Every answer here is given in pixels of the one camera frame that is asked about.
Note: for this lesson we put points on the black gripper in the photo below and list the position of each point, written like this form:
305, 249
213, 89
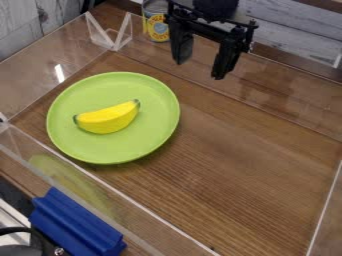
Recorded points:
213, 19

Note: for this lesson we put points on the yellow toy banana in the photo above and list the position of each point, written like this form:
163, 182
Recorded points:
109, 120

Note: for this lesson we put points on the green round plate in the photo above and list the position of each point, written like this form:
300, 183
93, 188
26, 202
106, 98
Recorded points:
99, 92

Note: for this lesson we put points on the yellow labelled tin can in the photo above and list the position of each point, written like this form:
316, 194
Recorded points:
154, 25

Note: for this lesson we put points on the blue plastic clamp block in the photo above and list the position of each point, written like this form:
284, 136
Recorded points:
79, 231

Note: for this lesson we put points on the clear acrylic corner bracket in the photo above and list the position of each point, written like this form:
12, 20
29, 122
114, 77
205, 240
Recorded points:
110, 38

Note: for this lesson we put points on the clear acrylic enclosure wall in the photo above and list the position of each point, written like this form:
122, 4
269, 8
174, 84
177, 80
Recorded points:
38, 168

